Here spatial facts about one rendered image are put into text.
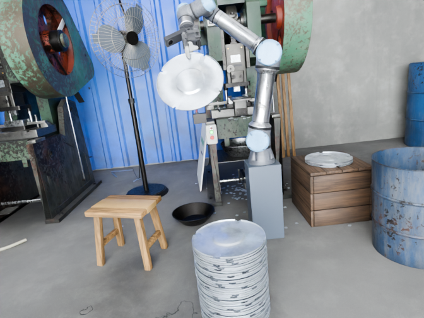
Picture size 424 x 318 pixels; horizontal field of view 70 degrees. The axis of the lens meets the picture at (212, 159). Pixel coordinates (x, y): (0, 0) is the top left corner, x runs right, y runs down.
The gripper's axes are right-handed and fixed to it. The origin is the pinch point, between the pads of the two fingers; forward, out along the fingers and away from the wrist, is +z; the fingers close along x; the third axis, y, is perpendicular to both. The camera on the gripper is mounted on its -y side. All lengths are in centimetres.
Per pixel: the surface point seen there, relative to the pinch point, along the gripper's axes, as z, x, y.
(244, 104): -37, 81, 41
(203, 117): -29, 80, 10
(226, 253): 82, 18, 4
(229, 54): -70, 62, 35
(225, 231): 71, 28, 6
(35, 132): -46, 96, -117
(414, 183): 64, 24, 89
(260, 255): 84, 20, 16
